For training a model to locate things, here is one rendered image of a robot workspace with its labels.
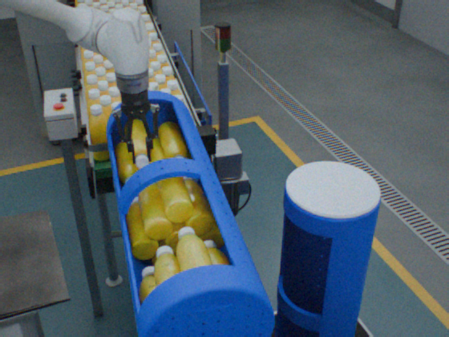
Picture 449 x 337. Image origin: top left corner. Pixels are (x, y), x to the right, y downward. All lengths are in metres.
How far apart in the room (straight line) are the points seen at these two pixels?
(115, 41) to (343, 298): 1.03
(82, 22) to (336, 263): 0.98
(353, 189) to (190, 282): 0.74
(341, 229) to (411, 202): 1.87
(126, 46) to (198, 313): 0.69
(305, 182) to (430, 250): 1.56
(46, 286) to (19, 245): 0.18
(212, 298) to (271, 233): 2.01
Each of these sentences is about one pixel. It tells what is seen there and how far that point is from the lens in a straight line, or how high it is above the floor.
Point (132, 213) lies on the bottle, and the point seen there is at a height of 1.09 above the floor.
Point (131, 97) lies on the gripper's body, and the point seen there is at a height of 1.34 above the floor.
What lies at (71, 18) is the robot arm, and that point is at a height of 1.54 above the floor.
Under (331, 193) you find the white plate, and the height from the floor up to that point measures 1.04.
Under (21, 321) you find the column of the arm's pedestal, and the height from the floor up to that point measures 0.96.
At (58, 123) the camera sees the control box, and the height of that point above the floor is 1.07.
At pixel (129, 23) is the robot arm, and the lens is 1.45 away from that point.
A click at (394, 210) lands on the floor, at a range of 3.39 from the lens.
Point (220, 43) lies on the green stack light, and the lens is 2.25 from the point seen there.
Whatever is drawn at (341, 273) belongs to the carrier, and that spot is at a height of 0.82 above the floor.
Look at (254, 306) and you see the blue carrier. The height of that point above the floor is 1.16.
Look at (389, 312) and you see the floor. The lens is 2.81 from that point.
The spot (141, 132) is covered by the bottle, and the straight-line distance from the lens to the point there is 1.76.
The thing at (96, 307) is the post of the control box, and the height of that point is 0.05.
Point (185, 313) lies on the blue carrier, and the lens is 1.14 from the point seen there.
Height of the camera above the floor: 2.03
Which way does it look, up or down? 34 degrees down
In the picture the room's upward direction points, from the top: straight up
